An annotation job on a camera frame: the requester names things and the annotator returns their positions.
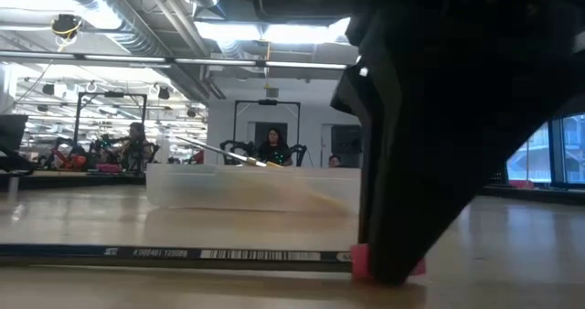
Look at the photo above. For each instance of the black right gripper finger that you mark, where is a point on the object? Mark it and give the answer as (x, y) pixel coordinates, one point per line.
(352, 117)
(434, 163)

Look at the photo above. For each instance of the pink pencil eraser cap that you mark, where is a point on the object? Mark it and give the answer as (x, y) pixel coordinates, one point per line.
(360, 261)

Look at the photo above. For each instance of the clear plastic pencil box base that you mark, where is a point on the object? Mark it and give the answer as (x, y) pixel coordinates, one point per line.
(205, 190)

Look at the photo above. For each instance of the dark pencil with barcode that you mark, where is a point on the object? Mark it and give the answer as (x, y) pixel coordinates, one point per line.
(137, 253)

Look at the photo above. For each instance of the red robot arm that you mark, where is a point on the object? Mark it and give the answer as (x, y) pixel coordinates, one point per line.
(68, 162)

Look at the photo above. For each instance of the black monitor on stand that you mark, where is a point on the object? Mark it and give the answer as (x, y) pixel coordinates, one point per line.
(345, 140)

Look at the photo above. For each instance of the person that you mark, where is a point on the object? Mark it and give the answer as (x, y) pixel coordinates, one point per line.
(334, 161)
(136, 137)
(274, 151)

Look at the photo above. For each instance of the small red object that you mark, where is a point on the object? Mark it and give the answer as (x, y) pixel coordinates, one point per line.
(522, 184)

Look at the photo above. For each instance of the glass window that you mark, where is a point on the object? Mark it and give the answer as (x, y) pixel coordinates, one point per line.
(571, 149)

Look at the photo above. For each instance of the long ceiling light bar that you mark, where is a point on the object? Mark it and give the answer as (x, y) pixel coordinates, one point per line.
(215, 62)

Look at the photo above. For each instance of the black ceiling spotlight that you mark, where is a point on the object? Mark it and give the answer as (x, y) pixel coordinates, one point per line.
(164, 93)

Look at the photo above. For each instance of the pink flat item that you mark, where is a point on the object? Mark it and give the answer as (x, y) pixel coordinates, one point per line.
(109, 168)

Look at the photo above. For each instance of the yellow black ceiling device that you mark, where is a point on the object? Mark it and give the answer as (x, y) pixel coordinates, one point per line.
(66, 25)

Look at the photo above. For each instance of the black computer monitor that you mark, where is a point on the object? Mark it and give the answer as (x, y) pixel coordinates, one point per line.
(11, 133)

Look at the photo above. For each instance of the grey wall vent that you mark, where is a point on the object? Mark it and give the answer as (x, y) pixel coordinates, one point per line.
(272, 92)

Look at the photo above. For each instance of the black robot station frame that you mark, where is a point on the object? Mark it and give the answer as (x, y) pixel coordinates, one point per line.
(267, 102)
(114, 94)

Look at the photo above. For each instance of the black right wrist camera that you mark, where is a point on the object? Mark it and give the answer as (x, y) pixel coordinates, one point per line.
(306, 0)

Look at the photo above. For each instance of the black aluminium frame rail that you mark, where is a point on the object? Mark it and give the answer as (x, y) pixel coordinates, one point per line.
(68, 181)

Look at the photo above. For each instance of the silver table post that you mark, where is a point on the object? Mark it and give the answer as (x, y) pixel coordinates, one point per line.
(13, 186)

